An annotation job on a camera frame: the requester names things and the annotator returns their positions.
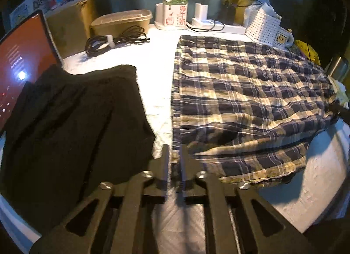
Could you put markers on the white plastic bag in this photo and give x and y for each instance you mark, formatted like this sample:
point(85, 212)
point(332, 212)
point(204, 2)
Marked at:
point(266, 8)

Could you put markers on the plaid pants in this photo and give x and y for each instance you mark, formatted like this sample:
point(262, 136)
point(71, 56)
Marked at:
point(232, 92)

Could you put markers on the yellow snack packet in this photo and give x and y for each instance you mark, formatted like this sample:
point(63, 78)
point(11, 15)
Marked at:
point(303, 47)

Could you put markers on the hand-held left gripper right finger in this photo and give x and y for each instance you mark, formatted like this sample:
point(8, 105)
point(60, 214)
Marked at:
point(183, 166)

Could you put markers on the tissue box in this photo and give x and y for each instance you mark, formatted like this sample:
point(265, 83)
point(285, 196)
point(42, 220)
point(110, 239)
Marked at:
point(340, 87)

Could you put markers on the brown cardboard box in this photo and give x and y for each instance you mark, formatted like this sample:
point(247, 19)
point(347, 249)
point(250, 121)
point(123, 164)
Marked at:
point(71, 30)

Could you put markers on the milk carton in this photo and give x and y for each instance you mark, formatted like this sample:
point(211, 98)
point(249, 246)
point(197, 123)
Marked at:
point(175, 10)

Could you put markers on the black cloth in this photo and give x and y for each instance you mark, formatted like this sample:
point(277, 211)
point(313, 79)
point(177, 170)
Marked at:
point(68, 133)

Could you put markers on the white power strip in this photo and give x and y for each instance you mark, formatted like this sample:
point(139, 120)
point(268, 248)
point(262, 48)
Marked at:
point(235, 28)

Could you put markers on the white desk lamp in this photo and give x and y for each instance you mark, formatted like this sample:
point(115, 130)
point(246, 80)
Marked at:
point(160, 13)

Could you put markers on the white charger plug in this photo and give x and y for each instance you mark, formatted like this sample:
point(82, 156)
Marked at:
point(201, 11)

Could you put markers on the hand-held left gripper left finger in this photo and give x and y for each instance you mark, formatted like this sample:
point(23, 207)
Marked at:
point(166, 166)

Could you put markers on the brown plastic container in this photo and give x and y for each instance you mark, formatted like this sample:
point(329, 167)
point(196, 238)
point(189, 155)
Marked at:
point(120, 23)

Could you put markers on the tablet with red screen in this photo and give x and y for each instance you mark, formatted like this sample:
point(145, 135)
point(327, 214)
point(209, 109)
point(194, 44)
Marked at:
point(22, 51)

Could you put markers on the steel tumbler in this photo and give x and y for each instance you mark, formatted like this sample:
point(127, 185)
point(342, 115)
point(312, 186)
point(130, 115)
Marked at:
point(340, 68)

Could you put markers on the white perforated basket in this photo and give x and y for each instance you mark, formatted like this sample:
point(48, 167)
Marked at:
point(262, 27)

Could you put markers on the white mug with bear print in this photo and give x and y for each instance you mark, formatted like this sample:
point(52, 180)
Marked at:
point(280, 38)

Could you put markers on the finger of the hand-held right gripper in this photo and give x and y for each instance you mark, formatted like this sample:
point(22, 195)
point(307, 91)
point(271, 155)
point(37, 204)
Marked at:
point(341, 112)

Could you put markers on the small printed carton box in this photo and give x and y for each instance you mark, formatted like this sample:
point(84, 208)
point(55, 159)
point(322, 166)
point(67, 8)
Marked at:
point(35, 4)

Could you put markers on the black power adapter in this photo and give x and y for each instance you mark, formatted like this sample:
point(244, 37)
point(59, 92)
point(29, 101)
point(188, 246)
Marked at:
point(228, 15)

